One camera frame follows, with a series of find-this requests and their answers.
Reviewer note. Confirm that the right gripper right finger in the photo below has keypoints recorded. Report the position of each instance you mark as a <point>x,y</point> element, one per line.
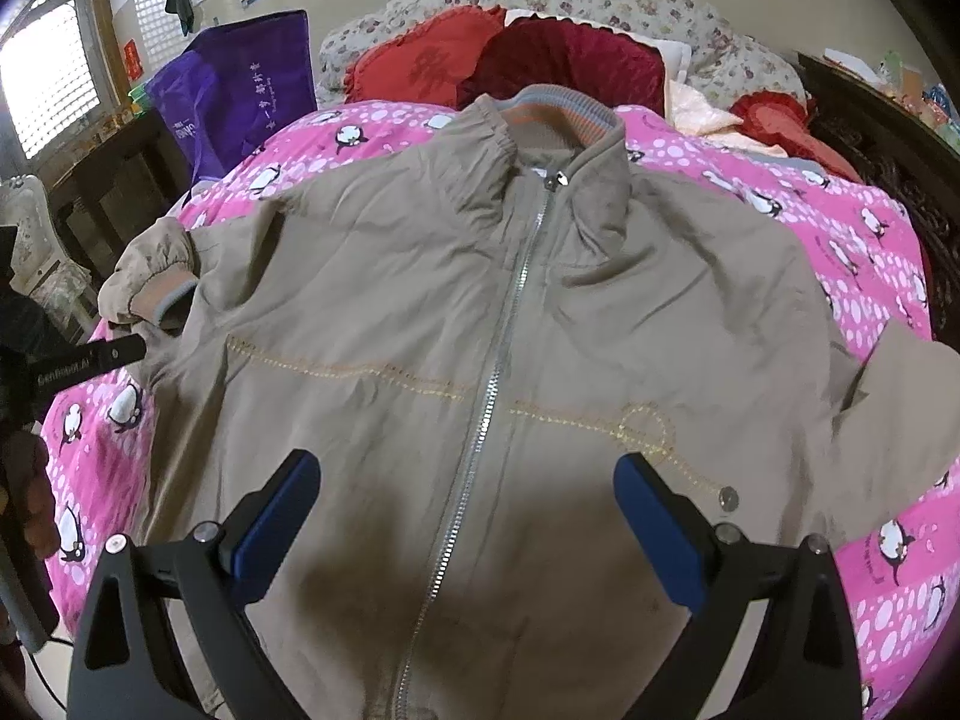
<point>804,662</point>

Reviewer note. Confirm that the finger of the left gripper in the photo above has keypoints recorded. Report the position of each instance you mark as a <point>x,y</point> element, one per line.
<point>85,362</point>

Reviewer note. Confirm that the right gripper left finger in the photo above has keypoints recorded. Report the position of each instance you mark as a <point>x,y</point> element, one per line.
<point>126,661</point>

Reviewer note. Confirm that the khaki zip jacket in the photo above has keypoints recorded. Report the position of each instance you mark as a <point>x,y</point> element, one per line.
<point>487,359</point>

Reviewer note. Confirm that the left hand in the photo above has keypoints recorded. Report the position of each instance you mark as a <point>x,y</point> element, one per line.
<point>33,501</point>

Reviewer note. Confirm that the white ornate chair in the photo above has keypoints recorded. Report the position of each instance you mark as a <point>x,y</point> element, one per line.
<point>42,268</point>

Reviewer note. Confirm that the pink penguin quilt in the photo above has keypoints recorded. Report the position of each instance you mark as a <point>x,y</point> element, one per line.
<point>862,254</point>

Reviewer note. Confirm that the dark wooden desk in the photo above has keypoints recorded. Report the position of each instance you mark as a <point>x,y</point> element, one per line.
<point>83,190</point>

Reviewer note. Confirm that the window with lattice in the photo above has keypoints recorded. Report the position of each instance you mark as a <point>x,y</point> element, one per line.
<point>52,77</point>

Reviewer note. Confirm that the purple shopping bag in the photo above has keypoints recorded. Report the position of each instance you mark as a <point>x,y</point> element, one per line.
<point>234,87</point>

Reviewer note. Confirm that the bright red pillow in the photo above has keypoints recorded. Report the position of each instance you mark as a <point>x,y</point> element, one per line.
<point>426,63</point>

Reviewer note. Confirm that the dark wooden headboard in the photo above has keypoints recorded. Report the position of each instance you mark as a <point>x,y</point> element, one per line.
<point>891,149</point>

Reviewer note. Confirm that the dark red velvet pillow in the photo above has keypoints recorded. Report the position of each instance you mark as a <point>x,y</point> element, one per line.
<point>608,67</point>

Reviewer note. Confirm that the red cushion at right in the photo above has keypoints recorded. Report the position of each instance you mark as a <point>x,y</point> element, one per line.
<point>772,118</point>

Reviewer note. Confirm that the peach folded cloth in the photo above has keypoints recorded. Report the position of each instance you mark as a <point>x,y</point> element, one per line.
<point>690,113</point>

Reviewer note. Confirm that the clutter on headboard shelf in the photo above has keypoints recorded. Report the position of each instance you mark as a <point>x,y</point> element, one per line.
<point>904,85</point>

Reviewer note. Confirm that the floral bedding roll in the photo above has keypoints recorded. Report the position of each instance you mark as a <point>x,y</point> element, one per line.
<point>726,64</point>

